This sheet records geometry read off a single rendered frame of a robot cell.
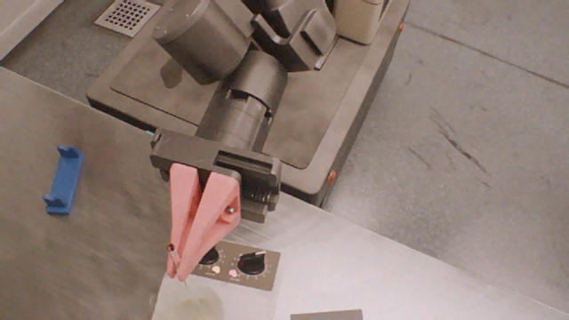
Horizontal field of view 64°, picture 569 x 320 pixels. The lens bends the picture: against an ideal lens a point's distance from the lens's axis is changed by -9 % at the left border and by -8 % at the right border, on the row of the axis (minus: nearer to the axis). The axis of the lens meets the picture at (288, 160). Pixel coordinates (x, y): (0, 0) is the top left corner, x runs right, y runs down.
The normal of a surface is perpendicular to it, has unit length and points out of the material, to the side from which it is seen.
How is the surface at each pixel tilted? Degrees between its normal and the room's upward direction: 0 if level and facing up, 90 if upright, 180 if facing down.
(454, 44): 0
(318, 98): 0
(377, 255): 0
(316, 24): 53
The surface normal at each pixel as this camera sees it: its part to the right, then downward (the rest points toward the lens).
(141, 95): 0.05, -0.52
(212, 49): 0.36, 0.50
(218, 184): -0.05, -0.19
